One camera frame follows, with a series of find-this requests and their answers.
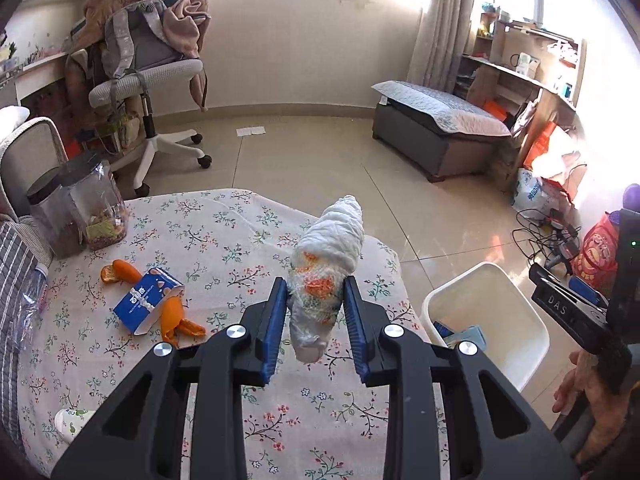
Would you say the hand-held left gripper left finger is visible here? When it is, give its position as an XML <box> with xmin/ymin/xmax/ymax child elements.
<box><xmin>50</xmin><ymin>276</ymin><xmax>291</xmax><ymax>480</ymax></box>

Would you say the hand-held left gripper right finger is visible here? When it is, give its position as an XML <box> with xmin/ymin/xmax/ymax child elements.
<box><xmin>342</xmin><ymin>275</ymin><xmax>583</xmax><ymax>480</ymax></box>

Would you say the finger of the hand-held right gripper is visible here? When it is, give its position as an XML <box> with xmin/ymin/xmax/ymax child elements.
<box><xmin>569</xmin><ymin>275</ymin><xmax>611</xmax><ymax>308</ymax></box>
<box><xmin>529</xmin><ymin>262</ymin><xmax>608</xmax><ymax>336</ymax></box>

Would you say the white plastic waste bin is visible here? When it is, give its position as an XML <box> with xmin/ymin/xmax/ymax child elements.
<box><xmin>421</xmin><ymin>261</ymin><xmax>551</xmax><ymax>393</ymax></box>

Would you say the white plastic bag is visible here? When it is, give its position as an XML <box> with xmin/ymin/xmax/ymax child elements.
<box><xmin>511</xmin><ymin>167</ymin><xmax>576</xmax><ymax>221</ymax></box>
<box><xmin>287</xmin><ymin>194</ymin><xmax>366</xmax><ymax>365</ymax></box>

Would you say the light blue tissue pack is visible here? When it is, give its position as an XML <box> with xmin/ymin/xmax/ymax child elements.
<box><xmin>447</xmin><ymin>325</ymin><xmax>488</xmax><ymax>351</ymax></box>

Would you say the large orange peel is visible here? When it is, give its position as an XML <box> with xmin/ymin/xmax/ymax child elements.
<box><xmin>160</xmin><ymin>297</ymin><xmax>207</xmax><ymax>347</ymax></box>

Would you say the blue milk carton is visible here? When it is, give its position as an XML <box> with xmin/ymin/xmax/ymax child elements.
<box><xmin>112</xmin><ymin>267</ymin><xmax>185</xmax><ymax>336</ymax></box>

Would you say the white green-print paper cup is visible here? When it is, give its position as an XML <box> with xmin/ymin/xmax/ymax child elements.
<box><xmin>54</xmin><ymin>408</ymin><xmax>96</xmax><ymax>443</ymax></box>

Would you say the clear plastic bottle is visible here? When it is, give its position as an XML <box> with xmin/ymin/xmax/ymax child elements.
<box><xmin>10</xmin><ymin>265</ymin><xmax>51</xmax><ymax>341</ymax></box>

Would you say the person's right hand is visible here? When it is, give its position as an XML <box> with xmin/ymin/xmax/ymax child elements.
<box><xmin>552</xmin><ymin>350</ymin><xmax>628</xmax><ymax>466</ymax></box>

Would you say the red printed bag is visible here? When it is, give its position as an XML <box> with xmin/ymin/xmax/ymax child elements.
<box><xmin>572</xmin><ymin>210</ymin><xmax>626</xmax><ymax>291</ymax></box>

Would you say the orange bag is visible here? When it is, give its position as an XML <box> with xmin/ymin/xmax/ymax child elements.
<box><xmin>522</xmin><ymin>120</ymin><xmax>558</xmax><ymax>171</ymax></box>

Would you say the dark grey ottoman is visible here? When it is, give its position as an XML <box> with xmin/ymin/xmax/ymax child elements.
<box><xmin>372</xmin><ymin>100</ymin><xmax>511</xmax><ymax>183</ymax></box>

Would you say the wooden shelf desk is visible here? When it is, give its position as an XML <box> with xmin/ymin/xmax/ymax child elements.
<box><xmin>457</xmin><ymin>7</ymin><xmax>588</xmax><ymax>191</ymax></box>

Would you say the snack-filled clear jar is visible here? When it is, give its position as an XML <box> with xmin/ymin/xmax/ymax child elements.
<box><xmin>60</xmin><ymin>152</ymin><xmax>130</xmax><ymax>252</ymax></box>

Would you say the quilted light cover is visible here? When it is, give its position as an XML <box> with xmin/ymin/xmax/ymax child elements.
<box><xmin>371</xmin><ymin>80</ymin><xmax>513</xmax><ymax>137</ymax></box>

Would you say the white desktop device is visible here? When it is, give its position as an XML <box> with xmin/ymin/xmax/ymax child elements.
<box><xmin>517</xmin><ymin>52</ymin><xmax>543</xmax><ymax>78</ymax></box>

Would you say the dark-filled clear jar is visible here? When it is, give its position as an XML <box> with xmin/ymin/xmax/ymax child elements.
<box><xmin>26</xmin><ymin>167</ymin><xmax>86</xmax><ymax>260</ymax></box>

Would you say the striped blanket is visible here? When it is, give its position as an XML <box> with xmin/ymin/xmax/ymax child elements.
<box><xmin>0</xmin><ymin>220</ymin><xmax>51</xmax><ymax>441</ymax></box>

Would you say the white grey office chair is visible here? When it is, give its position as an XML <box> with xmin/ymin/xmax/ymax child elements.
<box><xmin>65</xmin><ymin>0</ymin><xmax>213</xmax><ymax>198</ymax></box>

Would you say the white framed mesh chair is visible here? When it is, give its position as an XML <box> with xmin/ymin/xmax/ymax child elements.
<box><xmin>0</xmin><ymin>116</ymin><xmax>71</xmax><ymax>221</ymax></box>

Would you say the grey curtain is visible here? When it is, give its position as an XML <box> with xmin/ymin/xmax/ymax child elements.
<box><xmin>407</xmin><ymin>0</ymin><xmax>496</xmax><ymax>93</ymax></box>

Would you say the grey backpack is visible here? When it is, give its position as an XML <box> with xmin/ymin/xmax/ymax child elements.
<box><xmin>102</xmin><ymin>0</ymin><xmax>173</xmax><ymax>81</ymax></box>

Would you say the white pillow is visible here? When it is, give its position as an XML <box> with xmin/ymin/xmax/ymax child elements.
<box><xmin>0</xmin><ymin>106</ymin><xmax>31</xmax><ymax>133</ymax></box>

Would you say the white desk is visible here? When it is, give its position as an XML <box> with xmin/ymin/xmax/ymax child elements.
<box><xmin>0</xmin><ymin>30</ymin><xmax>81</xmax><ymax>111</ymax></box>

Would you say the tangle of black cables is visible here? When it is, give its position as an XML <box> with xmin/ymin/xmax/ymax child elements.
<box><xmin>512</xmin><ymin>207</ymin><xmax>583</xmax><ymax>273</ymax></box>

